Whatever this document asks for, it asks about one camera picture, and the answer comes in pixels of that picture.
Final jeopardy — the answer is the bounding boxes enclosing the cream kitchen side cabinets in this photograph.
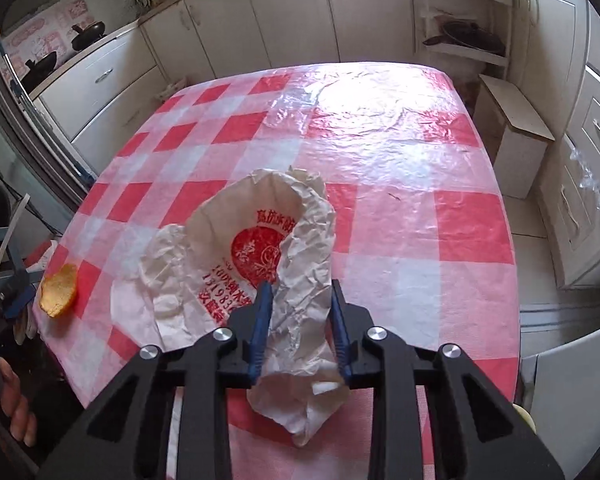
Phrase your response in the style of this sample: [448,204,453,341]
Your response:
[509,0,600,292]

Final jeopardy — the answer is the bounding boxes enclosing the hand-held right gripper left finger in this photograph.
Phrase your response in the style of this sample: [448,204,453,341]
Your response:
[37,280,276,480]

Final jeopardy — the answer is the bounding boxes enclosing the dark wok with lid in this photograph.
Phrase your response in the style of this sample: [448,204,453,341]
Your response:
[422,14,507,57]

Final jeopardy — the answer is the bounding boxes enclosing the person's left hand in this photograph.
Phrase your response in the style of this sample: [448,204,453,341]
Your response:
[0,359,39,449]

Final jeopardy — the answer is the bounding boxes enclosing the red white checked tablecloth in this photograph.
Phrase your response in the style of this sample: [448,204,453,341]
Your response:
[37,62,523,480]

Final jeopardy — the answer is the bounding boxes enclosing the white storage rack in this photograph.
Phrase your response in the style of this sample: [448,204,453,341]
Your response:
[412,0,517,82]

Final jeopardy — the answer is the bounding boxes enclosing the white paper bag red print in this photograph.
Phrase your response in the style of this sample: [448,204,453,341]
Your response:
[139,165,352,448]

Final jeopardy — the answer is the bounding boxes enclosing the grey refrigerator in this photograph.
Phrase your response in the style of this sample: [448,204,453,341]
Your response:
[0,42,99,207]

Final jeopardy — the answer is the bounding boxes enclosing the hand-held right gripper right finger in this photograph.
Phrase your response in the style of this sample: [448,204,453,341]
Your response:
[330,279,566,480]

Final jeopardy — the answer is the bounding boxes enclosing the cream kitchen cabinets with drawers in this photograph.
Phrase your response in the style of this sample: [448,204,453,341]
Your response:
[30,0,421,161]

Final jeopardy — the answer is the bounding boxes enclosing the black wok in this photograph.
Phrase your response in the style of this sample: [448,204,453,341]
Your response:
[21,50,61,79]
[70,21,107,52]

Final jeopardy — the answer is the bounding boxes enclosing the blue wooden chair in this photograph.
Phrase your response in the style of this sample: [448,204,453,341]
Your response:
[0,144,42,293]

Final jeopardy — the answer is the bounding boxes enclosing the clear plastic bag on cabinet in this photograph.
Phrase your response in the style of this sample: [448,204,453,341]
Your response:
[569,144,600,212]

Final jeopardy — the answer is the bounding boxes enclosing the cardboard box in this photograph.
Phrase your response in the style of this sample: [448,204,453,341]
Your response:
[477,75,556,200]

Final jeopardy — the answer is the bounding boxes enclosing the pale yellow object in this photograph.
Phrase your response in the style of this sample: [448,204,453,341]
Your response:
[512,402,537,434]

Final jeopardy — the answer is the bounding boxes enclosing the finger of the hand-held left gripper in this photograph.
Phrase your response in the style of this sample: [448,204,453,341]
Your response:
[0,280,36,323]

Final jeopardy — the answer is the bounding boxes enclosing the floral waste basket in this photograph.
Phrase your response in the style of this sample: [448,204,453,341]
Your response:
[155,76,190,105]

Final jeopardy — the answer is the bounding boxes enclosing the red white cushion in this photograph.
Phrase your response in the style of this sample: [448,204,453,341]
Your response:
[26,240,57,281]

